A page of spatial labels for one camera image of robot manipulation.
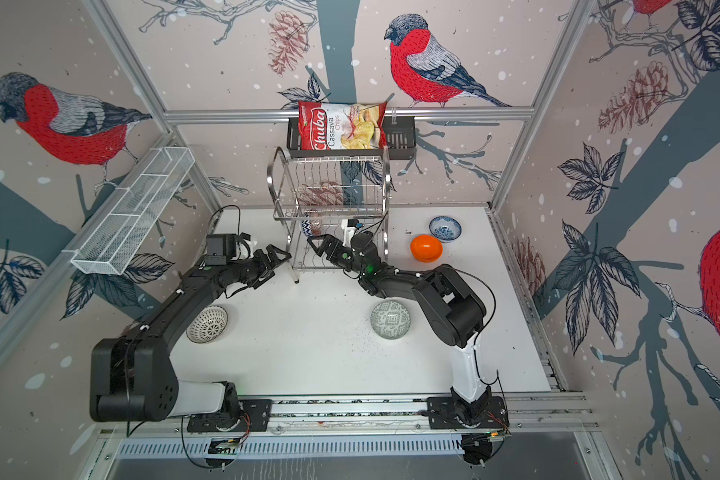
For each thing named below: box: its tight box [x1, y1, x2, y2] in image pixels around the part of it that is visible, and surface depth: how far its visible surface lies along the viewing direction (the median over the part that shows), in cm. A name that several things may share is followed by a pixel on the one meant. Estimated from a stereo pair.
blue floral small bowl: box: [428, 215, 463, 243], surface depth 113 cm
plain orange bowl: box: [410, 234, 444, 263], surface depth 106 cm
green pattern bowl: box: [370, 300, 411, 340], surface depth 90 cm
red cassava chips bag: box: [298, 101, 388, 151], surface depth 90 cm
